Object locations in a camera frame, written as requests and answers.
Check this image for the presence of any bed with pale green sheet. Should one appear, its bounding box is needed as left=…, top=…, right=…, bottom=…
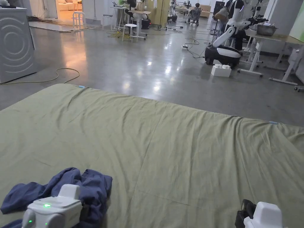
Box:
left=0, top=83, right=304, bottom=228

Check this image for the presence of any dark blue shirt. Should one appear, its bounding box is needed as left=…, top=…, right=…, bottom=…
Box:
left=0, top=167, right=113, bottom=228

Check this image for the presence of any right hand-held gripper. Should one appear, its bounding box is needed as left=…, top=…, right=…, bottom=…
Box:
left=235, top=199, right=284, bottom=228

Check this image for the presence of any white block-shaped box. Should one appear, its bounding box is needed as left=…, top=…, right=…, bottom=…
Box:
left=211, top=64, right=232, bottom=77

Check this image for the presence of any white stool with grey seat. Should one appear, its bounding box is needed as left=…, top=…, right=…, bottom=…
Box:
left=102, top=14, right=113, bottom=31

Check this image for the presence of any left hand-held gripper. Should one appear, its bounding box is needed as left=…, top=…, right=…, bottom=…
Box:
left=22, top=184, right=89, bottom=228

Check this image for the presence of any yellow cable on floor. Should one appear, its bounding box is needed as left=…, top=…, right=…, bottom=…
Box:
left=0, top=68, right=80, bottom=85

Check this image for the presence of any white round stool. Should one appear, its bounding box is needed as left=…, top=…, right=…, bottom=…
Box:
left=72, top=11, right=86, bottom=30
left=122, top=23, right=138, bottom=43

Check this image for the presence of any white and black robot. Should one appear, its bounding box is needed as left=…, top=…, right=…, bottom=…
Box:
left=204, top=0, right=253, bottom=69

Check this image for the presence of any white desk with cardboard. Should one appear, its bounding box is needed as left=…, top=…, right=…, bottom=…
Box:
left=128, top=9, right=152, bottom=41

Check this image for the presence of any white washing machine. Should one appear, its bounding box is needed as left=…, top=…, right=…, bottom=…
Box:
left=0, top=7, right=38, bottom=84

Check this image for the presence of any white desk with laptop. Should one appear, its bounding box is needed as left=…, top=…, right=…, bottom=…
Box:
left=110, top=0, right=128, bottom=31

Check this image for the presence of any white table with metal bowl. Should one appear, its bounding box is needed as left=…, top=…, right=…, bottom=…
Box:
left=237, top=23, right=304, bottom=86

